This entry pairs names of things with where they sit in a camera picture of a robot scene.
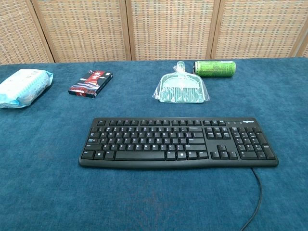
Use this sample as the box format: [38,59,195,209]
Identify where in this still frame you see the green drink can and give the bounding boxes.
[193,60,236,78]

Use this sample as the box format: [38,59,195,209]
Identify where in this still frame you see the black computer keyboard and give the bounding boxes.
[78,117,279,169]

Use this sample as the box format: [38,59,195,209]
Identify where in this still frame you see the white blue tissue pack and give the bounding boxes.
[0,69,54,109]

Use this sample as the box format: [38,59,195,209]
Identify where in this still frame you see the woven wooden folding screen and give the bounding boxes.
[0,0,308,65]

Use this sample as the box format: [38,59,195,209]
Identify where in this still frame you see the blue table cloth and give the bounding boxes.
[0,56,308,231]

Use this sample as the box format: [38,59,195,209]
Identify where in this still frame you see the green mini dustpan brush set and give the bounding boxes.
[152,61,210,104]

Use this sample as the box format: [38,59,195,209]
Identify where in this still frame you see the black red printed box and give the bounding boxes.
[68,70,114,99]

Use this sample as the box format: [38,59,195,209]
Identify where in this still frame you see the thin black cable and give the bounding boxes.
[241,167,263,231]

